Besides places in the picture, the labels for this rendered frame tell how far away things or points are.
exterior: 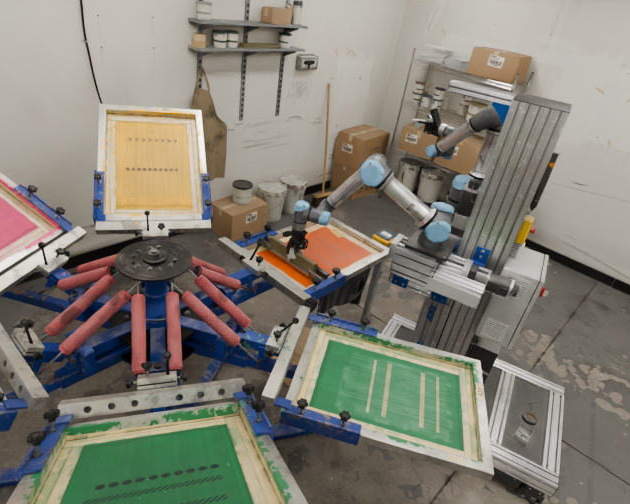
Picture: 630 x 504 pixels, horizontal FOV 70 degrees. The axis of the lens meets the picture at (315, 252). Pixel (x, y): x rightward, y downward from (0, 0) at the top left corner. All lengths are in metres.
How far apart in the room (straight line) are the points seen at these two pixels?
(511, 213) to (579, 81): 3.15
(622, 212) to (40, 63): 5.25
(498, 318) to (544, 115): 1.08
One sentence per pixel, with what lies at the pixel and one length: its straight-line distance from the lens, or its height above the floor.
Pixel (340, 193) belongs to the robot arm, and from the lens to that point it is 2.40.
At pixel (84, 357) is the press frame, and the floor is 1.03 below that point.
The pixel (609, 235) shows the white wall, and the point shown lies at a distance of 5.63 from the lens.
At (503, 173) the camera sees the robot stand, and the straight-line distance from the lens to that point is 2.44.
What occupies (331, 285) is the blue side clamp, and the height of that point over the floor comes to 0.99.
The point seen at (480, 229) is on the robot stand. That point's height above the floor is 1.37.
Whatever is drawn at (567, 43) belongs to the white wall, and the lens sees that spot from 5.51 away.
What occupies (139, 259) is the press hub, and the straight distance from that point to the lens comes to 1.96.
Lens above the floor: 2.38
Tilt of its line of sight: 31 degrees down
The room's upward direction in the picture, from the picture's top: 10 degrees clockwise
